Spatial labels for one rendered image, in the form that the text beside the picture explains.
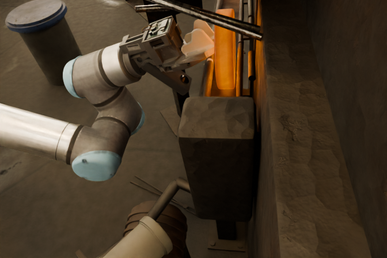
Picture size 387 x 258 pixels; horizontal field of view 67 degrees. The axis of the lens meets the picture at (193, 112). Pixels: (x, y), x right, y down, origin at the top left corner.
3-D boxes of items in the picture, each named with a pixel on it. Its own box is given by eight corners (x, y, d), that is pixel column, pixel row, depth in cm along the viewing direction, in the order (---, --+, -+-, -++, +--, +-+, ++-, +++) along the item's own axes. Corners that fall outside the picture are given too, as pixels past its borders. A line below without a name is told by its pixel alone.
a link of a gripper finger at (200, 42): (220, 24, 51) (173, 40, 54) (231, 52, 54) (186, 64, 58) (220, 15, 53) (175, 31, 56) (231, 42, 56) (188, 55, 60)
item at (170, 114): (189, 91, 162) (166, -50, 110) (213, 120, 144) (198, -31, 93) (156, 106, 156) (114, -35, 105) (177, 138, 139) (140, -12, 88)
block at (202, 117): (254, 184, 56) (261, 93, 39) (255, 226, 51) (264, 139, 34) (200, 182, 58) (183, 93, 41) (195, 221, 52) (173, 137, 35)
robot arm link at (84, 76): (94, 83, 76) (68, 52, 69) (134, 72, 71) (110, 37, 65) (79, 109, 69) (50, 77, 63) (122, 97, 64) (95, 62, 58)
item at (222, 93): (243, 61, 68) (243, 59, 68) (242, 121, 55) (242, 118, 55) (211, 62, 70) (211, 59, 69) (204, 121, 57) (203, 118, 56)
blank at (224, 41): (234, -5, 58) (217, -4, 59) (232, 31, 47) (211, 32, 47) (235, 62, 68) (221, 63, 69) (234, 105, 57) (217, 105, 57)
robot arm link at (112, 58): (121, 94, 64) (132, 67, 71) (139, 89, 62) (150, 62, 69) (96, 63, 58) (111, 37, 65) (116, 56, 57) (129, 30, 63)
